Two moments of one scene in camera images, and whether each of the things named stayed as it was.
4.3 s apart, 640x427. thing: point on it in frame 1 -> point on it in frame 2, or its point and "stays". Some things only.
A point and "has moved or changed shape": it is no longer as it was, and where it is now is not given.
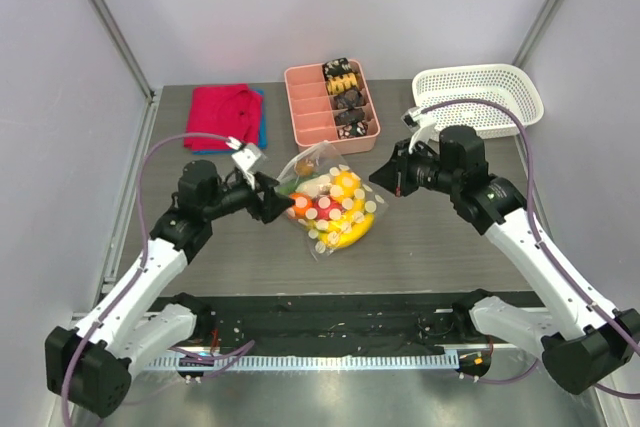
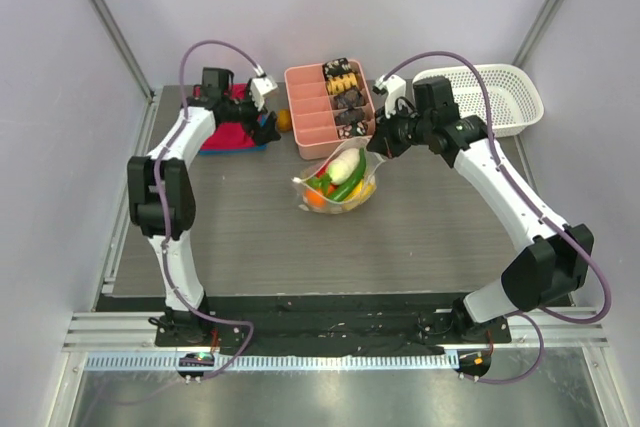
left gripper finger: [272, 203] -> [268, 132]
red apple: [327, 208] -> [323, 171]
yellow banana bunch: [348, 230] -> [360, 194]
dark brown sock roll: [350, 99] stays
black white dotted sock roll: [350, 130] stays
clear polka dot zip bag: [335, 206] has moved or changed shape
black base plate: [330, 324] stays
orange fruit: [303, 202] -> [315, 198]
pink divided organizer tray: [313, 115] stays
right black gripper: [401, 173] -> [382, 137]
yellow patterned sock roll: [343, 83] stays
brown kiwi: [304, 167] -> [284, 120]
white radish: [318, 186] -> [341, 168]
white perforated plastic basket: [511, 83] stays
